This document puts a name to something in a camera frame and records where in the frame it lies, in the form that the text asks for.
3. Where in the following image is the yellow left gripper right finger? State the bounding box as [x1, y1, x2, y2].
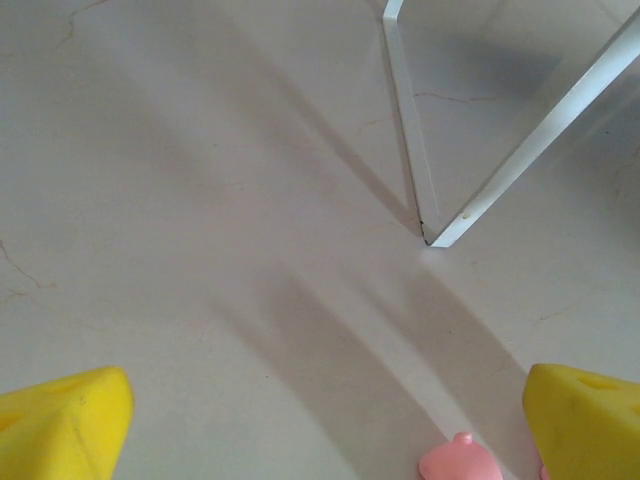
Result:
[522, 363, 640, 480]

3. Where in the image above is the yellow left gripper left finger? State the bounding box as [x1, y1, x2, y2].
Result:
[0, 366, 136, 480]

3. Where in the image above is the pink toy pig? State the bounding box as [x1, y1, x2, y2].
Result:
[418, 431, 550, 480]

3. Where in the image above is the wooden shelf with white frame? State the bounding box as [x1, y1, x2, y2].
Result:
[382, 0, 640, 250]

